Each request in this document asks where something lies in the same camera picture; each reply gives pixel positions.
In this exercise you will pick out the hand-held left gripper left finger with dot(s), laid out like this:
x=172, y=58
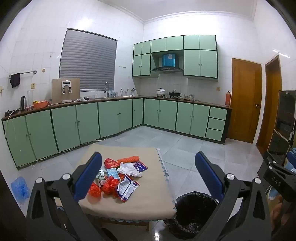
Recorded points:
x=89, y=177

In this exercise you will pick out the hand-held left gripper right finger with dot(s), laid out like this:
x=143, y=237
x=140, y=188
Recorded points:
x=209, y=177

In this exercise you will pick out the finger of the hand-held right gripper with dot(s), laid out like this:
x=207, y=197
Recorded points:
x=277, y=163

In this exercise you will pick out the small dark printed packet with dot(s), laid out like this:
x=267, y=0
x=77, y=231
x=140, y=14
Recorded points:
x=100, y=176

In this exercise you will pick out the small red wrapper ball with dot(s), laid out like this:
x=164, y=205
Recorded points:
x=95, y=190

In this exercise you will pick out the large orange foam net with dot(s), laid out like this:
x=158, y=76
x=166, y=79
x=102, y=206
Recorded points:
x=110, y=185

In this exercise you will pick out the light blue card packet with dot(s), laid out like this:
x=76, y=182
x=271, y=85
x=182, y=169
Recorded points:
x=112, y=173

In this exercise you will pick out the red paper bag gold print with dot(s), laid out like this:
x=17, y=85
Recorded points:
x=111, y=163

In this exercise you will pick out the torn silver blue snack packet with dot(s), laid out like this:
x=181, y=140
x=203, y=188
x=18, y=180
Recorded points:
x=126, y=188

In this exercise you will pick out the white plastic bag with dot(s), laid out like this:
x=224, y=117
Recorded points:
x=128, y=169

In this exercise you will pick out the waste bin with black bag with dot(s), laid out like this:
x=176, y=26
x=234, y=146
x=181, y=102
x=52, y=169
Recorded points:
x=192, y=215

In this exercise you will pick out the orange foam net roll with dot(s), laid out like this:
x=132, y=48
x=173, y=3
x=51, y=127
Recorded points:
x=128, y=159

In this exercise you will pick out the person's right hand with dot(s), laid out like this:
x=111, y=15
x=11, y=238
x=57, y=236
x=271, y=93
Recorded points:
x=276, y=213

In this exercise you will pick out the black glass door fridge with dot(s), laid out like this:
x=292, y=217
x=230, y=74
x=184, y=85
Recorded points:
x=283, y=115

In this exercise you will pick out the green base cabinet with sink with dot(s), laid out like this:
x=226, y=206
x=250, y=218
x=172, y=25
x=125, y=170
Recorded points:
x=69, y=125

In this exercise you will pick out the table with beige cloth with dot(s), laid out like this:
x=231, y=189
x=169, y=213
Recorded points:
x=150, y=192

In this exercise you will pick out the green base cabinet with drawers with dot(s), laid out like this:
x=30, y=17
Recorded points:
x=185, y=118

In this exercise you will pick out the blue plastic bag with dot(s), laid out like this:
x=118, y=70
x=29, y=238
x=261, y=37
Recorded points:
x=20, y=190

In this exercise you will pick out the brown wooden door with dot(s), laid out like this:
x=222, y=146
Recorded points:
x=246, y=99

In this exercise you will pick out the grey rag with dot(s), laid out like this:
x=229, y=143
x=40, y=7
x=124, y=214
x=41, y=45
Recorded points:
x=82, y=99

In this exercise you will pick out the red thermos flask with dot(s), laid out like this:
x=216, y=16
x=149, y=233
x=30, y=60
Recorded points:
x=228, y=99

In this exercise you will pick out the orange plastic basket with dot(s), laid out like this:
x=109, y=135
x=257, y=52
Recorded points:
x=41, y=104

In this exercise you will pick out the metal sink faucet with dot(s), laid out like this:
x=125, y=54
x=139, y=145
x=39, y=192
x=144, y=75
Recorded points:
x=107, y=89

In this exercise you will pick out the black wok with lid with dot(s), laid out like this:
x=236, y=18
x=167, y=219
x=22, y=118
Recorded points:
x=174, y=93

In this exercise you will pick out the utensil holder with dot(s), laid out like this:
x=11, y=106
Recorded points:
x=124, y=93

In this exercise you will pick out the white cooking pot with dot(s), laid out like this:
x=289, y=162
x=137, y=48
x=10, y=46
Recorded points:
x=160, y=92

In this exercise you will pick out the steel electric kettle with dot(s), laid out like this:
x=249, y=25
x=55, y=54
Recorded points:
x=23, y=103

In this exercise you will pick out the clear plastic jug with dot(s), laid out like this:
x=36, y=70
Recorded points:
x=30, y=97

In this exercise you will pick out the grey window blind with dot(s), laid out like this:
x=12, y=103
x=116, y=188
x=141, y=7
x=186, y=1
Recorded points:
x=87, y=62

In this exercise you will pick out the range hood with blue film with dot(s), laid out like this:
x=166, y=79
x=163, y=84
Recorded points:
x=167, y=63

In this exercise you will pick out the dark hanging cloth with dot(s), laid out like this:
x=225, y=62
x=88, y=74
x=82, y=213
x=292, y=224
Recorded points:
x=15, y=80

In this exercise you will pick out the brown wooden door frame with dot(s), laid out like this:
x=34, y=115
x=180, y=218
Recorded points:
x=272, y=104

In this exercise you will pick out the green wall cabinet unit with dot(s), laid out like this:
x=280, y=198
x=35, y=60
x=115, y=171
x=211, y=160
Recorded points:
x=198, y=64

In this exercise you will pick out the metal towel rail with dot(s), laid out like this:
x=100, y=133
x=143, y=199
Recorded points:
x=25, y=73

